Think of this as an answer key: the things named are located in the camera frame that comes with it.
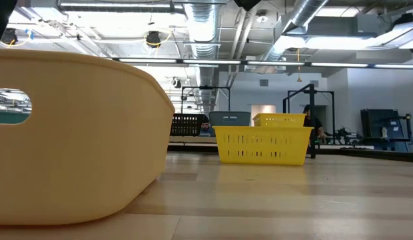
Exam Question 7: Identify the dark teal plastic basket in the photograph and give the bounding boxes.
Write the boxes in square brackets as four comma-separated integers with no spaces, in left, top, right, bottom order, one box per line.
[208,111,251,137]

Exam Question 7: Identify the yellow slotted plastic basket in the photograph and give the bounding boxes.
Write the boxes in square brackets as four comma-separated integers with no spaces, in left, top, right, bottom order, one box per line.
[212,125,313,166]
[252,113,307,128]

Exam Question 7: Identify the black slotted plastic basket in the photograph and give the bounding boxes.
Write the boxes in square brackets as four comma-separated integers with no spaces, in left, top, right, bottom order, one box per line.
[169,113,207,137]

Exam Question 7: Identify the orange plastic basket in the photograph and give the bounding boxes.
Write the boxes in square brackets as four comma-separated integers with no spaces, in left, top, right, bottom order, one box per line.
[0,49,176,226]

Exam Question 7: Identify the green plastic basket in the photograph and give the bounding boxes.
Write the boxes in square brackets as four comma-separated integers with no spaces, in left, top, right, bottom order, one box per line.
[0,111,32,125]

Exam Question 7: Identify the long ceiling light bar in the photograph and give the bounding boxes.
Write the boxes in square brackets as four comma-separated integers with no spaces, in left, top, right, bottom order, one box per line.
[113,58,413,69]

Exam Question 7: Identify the person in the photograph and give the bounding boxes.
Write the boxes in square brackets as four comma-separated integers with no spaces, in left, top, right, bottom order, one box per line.
[199,116,214,137]
[302,104,327,141]

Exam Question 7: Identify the black background robot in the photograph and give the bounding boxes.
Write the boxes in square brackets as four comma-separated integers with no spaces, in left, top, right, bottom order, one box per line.
[326,126,364,146]

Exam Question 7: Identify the blue equipment rack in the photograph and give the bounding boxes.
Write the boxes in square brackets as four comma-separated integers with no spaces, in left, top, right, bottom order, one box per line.
[360,108,413,153]

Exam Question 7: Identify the silver ribbed air duct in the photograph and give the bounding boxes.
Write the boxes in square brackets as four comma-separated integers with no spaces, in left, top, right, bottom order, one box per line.
[185,0,224,114]
[259,0,329,64]

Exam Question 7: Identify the yellow hanging cord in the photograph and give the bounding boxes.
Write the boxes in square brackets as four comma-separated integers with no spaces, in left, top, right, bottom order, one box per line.
[295,48,302,83]

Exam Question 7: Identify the black ceiling cable reel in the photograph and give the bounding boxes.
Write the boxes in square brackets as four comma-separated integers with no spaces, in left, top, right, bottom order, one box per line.
[145,30,162,48]
[0,28,18,46]

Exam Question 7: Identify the black metal frame stand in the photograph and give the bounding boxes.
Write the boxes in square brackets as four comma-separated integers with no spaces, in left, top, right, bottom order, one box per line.
[168,83,316,159]

